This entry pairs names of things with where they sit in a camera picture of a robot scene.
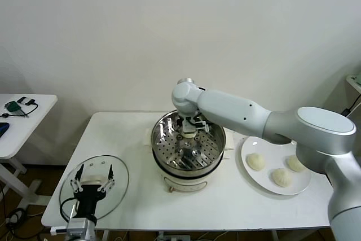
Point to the white side table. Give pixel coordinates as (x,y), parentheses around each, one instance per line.
(42,105)

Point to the white steamed baozi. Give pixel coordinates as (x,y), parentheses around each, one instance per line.
(188,135)
(294,166)
(282,177)
(256,162)

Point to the pale green shelf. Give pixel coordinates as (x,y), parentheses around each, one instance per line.
(354,81)

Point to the blue oval object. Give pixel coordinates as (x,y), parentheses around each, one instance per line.
(3,129)

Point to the black white adapter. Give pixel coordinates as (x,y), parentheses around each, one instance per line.
(24,100)

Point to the white electric cooker base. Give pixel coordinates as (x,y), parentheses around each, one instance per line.
(186,181)

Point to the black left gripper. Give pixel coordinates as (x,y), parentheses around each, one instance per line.
(87,198)

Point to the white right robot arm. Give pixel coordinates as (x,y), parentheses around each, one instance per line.
(239,117)

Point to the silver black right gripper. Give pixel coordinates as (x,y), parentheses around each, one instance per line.
(189,125)

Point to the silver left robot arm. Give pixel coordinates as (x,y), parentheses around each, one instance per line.
(80,228)

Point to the white round plate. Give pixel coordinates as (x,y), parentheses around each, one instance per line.
(262,181)

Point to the white work table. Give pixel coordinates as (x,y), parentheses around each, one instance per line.
(127,128)

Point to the white power strip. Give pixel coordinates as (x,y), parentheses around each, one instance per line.
(175,237)

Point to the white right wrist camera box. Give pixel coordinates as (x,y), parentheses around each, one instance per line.
(203,127)

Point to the round glass lid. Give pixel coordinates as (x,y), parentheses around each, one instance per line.
(118,173)

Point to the stainless steel steamer basket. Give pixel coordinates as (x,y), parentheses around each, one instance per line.
(163,128)

